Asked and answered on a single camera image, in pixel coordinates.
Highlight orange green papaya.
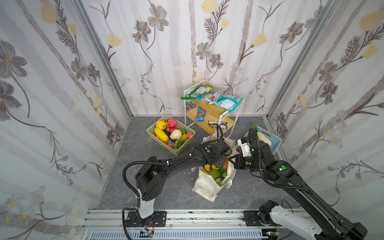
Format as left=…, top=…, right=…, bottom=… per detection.
left=177, top=134, right=188, bottom=149

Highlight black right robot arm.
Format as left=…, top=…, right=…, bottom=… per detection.
left=230, top=129, right=368, bottom=240

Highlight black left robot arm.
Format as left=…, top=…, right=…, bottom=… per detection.
left=122, top=126, right=231, bottom=227

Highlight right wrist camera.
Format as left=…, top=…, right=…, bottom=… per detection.
left=238, top=137, right=252, bottom=158

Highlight pale green perforated fruit basket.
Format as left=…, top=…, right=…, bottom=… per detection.
left=147, top=115, right=196, bottom=156

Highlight pink wrinkled round fruit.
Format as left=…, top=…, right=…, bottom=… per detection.
left=168, top=118, right=178, bottom=128

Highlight green cabbage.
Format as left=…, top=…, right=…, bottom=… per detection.
left=209, top=169, right=222, bottom=180

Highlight teal white snack bag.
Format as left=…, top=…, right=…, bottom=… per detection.
left=215, top=95, right=244, bottom=113

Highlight orange potato vegetable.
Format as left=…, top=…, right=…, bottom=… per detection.
left=223, top=159, right=229, bottom=171

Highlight blue candy packet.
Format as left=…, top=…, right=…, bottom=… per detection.
left=195, top=107, right=206, bottom=123

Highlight cream canvas grocery bag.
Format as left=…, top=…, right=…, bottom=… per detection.
left=191, top=134, right=238, bottom=202

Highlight yellow wrinkled bell pepper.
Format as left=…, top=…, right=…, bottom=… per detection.
left=156, top=121, right=167, bottom=130

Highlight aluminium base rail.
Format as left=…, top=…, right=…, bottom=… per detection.
left=79, top=209, right=334, bottom=240

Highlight brown chocolate bar wrapper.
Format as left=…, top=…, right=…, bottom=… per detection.
left=209, top=121, right=228, bottom=130

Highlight teal red snack bag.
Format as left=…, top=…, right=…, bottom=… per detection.
left=200, top=89, right=227, bottom=105

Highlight yellow mango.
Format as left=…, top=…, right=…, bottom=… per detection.
left=155, top=128, right=169, bottom=142
left=203, top=165, right=213, bottom=175

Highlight white shelf rack with wood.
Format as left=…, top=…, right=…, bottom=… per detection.
left=182, top=78, right=244, bottom=137

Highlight green snack bag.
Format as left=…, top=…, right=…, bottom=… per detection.
left=181, top=85, right=212, bottom=100

